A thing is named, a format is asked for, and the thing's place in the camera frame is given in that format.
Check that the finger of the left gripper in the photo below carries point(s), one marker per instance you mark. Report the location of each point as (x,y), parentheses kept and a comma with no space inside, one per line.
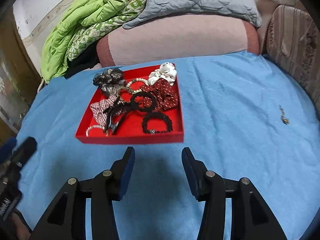
(7,148)
(24,152)

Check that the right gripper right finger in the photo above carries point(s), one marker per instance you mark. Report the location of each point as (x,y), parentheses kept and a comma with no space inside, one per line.
(195,172)

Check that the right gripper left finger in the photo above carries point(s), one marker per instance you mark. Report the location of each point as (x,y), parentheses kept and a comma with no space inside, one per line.
(121,174)

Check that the black hair claw clip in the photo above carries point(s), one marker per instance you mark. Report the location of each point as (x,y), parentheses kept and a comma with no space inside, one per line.
(116,115)

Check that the red white plaid scrunchie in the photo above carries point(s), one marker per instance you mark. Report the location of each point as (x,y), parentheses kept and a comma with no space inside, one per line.
(98,108)

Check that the dark red dotted scrunchie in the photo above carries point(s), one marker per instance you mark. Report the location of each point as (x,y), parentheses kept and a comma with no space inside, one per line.
(162,90)

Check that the grey black scrunchie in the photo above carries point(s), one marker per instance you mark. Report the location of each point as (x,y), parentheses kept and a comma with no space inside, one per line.
(110,81)

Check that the white dotted scrunchie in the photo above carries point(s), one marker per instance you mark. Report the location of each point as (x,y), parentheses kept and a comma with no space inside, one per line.
(166,71)

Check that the ornate glass door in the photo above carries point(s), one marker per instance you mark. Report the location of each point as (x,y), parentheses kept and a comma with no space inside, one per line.
(19,79)

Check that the blue towel blanket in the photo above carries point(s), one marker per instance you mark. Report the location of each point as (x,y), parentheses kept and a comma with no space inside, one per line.
(230,105)

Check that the pink bolster cushion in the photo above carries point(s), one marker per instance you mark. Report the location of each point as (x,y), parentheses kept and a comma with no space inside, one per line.
(175,37)

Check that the green quilt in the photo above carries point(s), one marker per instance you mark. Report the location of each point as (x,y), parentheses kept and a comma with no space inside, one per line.
(84,22)

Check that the striped floral cushion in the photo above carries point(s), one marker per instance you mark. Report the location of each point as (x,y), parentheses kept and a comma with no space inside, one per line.
(293,44)

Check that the small metal chain trinket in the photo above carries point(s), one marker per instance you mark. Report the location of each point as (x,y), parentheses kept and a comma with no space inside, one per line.
(283,117)

